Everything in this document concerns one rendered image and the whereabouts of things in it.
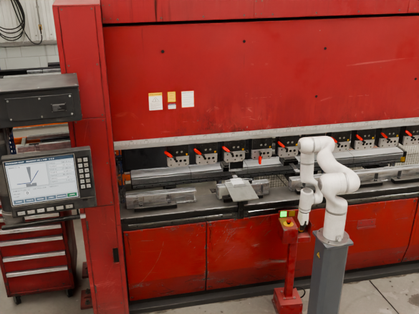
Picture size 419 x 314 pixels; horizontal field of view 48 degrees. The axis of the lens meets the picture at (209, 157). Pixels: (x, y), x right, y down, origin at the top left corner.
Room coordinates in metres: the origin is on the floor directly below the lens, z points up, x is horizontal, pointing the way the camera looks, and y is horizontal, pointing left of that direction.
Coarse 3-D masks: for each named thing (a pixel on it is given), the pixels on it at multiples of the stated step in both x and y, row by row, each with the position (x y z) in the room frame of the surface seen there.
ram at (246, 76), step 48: (144, 48) 2.92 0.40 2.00; (192, 48) 2.98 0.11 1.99; (240, 48) 3.04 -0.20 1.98; (288, 48) 3.11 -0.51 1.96; (336, 48) 3.18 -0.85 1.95; (384, 48) 3.25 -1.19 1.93; (144, 96) 2.91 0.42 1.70; (240, 96) 3.04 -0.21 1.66; (288, 96) 3.11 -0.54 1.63; (336, 96) 3.19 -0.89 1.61; (384, 96) 3.26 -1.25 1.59; (144, 144) 2.91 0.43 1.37
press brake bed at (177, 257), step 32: (416, 192) 3.24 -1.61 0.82; (128, 224) 2.78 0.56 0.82; (160, 224) 2.82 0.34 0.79; (192, 224) 2.86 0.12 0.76; (224, 224) 2.91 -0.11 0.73; (256, 224) 2.96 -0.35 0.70; (320, 224) 3.07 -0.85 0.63; (352, 224) 3.12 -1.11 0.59; (384, 224) 3.18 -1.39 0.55; (416, 224) 3.24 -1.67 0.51; (128, 256) 2.77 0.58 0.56; (160, 256) 2.82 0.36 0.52; (192, 256) 2.86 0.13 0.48; (224, 256) 2.91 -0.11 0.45; (256, 256) 2.97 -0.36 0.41; (352, 256) 3.14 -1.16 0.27; (384, 256) 3.22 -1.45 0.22; (416, 256) 3.30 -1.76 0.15; (128, 288) 2.78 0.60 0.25; (160, 288) 2.84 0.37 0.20; (192, 288) 2.90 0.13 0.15; (224, 288) 2.99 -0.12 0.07; (256, 288) 3.02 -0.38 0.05
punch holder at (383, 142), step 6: (396, 126) 3.29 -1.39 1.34; (378, 132) 3.31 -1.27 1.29; (384, 132) 3.27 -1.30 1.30; (390, 132) 3.28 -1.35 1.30; (396, 132) 3.29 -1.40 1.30; (378, 138) 3.30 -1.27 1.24; (384, 138) 3.27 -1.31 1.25; (390, 138) 3.28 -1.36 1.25; (396, 138) 3.29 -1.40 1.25; (378, 144) 3.28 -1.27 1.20; (384, 144) 3.27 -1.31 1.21; (390, 144) 3.28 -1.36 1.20; (396, 144) 3.29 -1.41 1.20
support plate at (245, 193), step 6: (228, 186) 2.99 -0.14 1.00; (246, 186) 2.99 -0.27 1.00; (228, 192) 2.92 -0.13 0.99; (234, 192) 2.91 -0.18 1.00; (240, 192) 2.91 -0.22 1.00; (246, 192) 2.91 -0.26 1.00; (252, 192) 2.91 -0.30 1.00; (234, 198) 2.82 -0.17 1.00; (240, 198) 2.82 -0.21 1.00; (246, 198) 2.82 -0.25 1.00; (252, 198) 2.82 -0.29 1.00; (258, 198) 2.83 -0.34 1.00
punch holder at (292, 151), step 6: (276, 138) 3.16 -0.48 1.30; (282, 138) 3.11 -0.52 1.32; (288, 138) 3.12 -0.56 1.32; (294, 138) 3.13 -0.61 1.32; (276, 144) 3.15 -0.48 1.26; (288, 144) 3.12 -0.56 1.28; (294, 144) 3.13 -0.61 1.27; (276, 150) 3.15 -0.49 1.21; (282, 150) 3.11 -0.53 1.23; (288, 150) 3.12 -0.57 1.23; (294, 150) 3.14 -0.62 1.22; (282, 156) 3.11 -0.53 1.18; (288, 156) 3.12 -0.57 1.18
